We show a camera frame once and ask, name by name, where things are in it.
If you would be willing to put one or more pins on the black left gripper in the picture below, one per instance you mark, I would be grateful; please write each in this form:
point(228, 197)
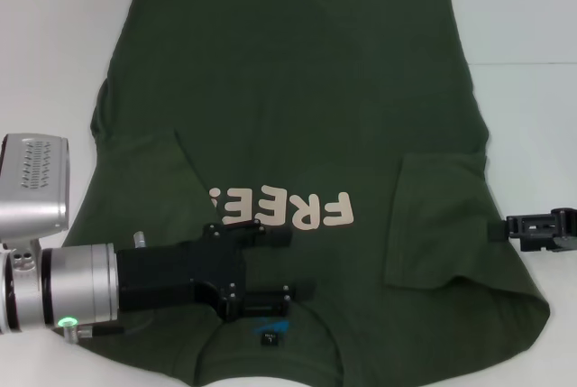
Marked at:
point(158, 279)

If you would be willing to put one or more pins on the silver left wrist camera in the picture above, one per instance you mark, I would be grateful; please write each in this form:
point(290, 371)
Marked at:
point(36, 206)

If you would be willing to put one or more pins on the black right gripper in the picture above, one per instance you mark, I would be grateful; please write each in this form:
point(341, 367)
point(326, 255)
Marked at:
point(568, 229)

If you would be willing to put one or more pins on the dark green printed t-shirt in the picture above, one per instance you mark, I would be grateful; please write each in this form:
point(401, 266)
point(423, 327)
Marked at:
point(293, 89)

